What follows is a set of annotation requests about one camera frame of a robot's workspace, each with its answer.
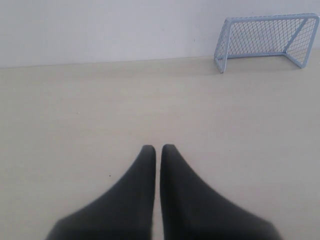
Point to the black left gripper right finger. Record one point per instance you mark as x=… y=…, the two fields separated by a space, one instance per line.
x=192 y=210

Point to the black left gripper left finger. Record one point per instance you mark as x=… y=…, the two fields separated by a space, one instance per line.
x=124 y=212

